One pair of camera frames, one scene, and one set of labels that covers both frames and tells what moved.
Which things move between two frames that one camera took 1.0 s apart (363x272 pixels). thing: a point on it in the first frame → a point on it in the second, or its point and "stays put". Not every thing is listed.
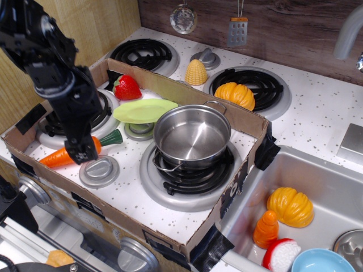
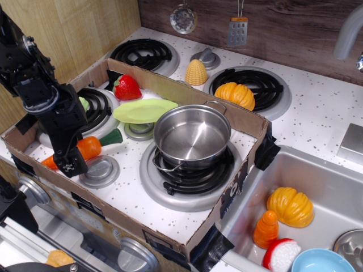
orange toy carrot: (63, 157) stays put
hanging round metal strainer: (184, 18) stays put
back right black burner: (271, 92) stays put
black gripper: (76, 100) → (60, 111)
